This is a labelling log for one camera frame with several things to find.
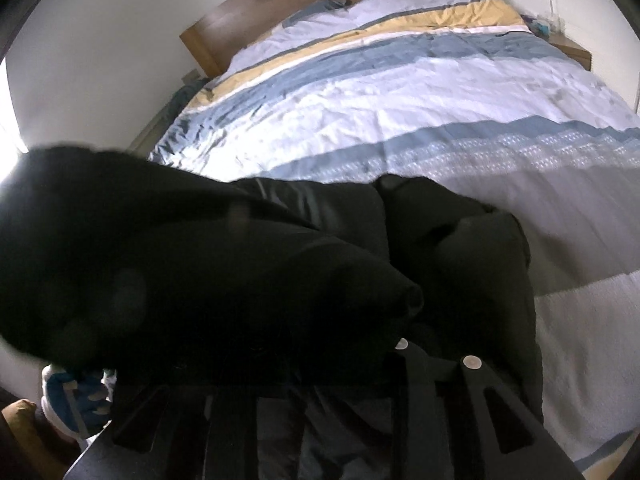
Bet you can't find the white wardrobe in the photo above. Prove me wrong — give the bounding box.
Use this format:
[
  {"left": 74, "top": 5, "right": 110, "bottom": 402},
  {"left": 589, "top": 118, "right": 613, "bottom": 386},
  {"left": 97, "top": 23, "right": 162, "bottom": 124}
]
[{"left": 551, "top": 0, "right": 640, "bottom": 112}]

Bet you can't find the striped blue white duvet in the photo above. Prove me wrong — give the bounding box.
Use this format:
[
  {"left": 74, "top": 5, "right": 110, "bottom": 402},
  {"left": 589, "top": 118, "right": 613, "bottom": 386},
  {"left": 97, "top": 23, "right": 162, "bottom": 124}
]
[{"left": 150, "top": 0, "right": 639, "bottom": 479}]

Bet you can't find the wooden bedside table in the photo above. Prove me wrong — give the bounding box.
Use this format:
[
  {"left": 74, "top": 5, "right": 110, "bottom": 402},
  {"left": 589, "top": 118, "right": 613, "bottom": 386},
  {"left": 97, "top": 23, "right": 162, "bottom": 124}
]
[{"left": 548, "top": 32, "right": 592, "bottom": 70}]

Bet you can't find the black puffer jacket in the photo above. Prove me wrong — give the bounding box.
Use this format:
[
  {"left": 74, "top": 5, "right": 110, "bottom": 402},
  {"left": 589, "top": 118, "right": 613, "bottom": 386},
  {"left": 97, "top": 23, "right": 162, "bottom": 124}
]
[{"left": 1, "top": 146, "right": 544, "bottom": 479}]

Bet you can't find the blue gloved left hand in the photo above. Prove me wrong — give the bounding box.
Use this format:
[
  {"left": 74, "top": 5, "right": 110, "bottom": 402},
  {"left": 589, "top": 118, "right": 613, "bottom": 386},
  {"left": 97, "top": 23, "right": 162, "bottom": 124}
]
[{"left": 40, "top": 364, "right": 112, "bottom": 444}]

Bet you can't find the white pillow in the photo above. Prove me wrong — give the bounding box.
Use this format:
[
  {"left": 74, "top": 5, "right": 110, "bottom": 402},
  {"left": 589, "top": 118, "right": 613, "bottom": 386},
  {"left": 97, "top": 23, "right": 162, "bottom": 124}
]
[{"left": 229, "top": 0, "right": 482, "bottom": 74}]

